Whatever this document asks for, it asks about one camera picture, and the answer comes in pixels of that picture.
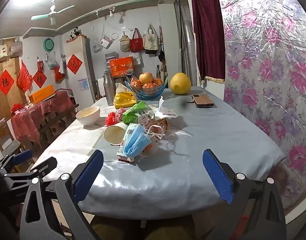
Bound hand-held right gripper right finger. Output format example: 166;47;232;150
202;149;287;240

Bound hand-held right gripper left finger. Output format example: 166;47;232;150
20;149;104;240

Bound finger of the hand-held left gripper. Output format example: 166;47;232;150
8;156;58;180
0;149;34;172

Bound white and red carton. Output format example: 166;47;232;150
116;129;137;162

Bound white paper cup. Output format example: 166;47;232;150
103;122;128;146

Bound blue face mask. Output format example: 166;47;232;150
124;124;154;157

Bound clear plastic cup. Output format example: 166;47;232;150
139;135;160;157

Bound green snack packet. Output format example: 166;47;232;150
122;100;155;125

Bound brown paper bag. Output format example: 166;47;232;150
145;117;170;133

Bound white wrapper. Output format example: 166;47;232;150
150;96;177;119

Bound wooden chair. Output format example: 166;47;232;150
0;117;35;170

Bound red plastic table cover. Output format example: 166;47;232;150
11;90;76;145

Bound light blue tablecloth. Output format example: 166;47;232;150
30;86;286;217

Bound white ceramic bowl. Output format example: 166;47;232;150
76;106;101;127

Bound red crumpled plastic bag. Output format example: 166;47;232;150
105;112;117;127

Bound orange cardboard box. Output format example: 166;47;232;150
28;84;56;104

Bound red hanging plastic bag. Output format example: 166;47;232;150
16;60;33;93

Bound phone in brown case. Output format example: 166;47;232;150
192;94;215;108

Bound yellow plastic bag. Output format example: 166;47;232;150
113;83;138;109

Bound steel thermos bottle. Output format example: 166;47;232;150
103;74;118;106

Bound small blue fridge poster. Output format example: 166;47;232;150
78;78;90;91

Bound white refrigerator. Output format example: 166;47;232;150
63;35;96;104

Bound blue glass fruit bowl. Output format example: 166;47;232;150
124;76;168;100

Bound yellow pomelo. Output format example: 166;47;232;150
170;72;192;95

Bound large red diamond poster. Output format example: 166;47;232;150
67;54;84;75

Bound beige printed cloth bag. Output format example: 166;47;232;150
0;39;9;64

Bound grey hanging bag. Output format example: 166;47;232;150
9;37;23;58

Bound red yellow apple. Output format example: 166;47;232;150
139;72;154;85

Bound red gift box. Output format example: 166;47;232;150
109;57;135;77

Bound green plastic basin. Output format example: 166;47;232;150
43;38;55;52

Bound grey plastic drawer unit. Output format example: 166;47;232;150
105;52;118;69

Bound floral plastic sheet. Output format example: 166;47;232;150
215;0;306;210

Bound clear hanging plastic bag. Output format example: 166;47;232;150
98;34;113;50

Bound panda plush toys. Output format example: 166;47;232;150
68;28;82;40

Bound beige hanging bag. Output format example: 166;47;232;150
119;31;131;52

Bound red handbag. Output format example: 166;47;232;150
129;28;145;53

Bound white printed tote bag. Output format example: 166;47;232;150
143;24;159;50

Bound green ceiling fan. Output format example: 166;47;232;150
31;0;75;25

